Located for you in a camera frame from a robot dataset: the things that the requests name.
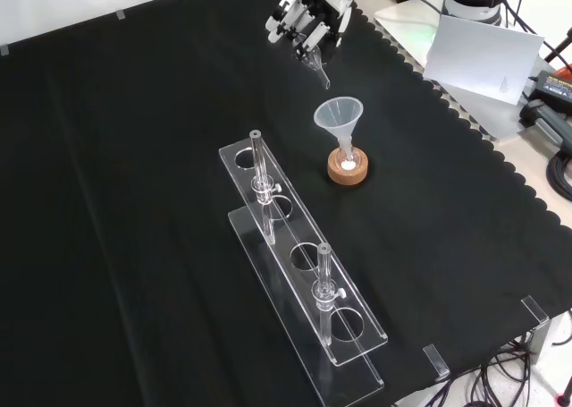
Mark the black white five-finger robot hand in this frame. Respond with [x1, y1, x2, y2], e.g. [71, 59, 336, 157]
[265, 0, 372, 64]

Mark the translucent plastic funnel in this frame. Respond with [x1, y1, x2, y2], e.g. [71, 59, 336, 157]
[313, 97, 366, 154]

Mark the clear acrylic funnel stand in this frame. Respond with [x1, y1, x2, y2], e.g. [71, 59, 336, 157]
[218, 130, 389, 407]

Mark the clear round-bottom flask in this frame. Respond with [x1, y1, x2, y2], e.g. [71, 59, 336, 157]
[334, 137, 361, 174]

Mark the pale board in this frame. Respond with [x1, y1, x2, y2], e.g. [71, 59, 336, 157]
[423, 13, 546, 105]

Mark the black orange power adapter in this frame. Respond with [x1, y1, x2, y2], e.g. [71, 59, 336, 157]
[530, 68, 572, 109]

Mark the black grey hand tool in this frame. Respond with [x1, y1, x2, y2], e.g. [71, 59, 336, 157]
[519, 98, 572, 149]

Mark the black bench cloth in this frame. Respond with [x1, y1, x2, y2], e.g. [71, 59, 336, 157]
[0, 0, 572, 407]

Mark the clear cloth clip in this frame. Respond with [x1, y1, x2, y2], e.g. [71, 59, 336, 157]
[521, 295, 551, 324]
[422, 343, 451, 382]

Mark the cork ring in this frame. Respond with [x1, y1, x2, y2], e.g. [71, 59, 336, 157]
[326, 148, 373, 187]

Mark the grey base plate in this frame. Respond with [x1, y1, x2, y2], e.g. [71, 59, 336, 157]
[373, 0, 538, 142]

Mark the coiled black cable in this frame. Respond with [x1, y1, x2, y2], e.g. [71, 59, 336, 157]
[546, 148, 572, 203]

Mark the black floor cable bundle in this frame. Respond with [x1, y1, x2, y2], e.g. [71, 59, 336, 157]
[462, 330, 572, 407]

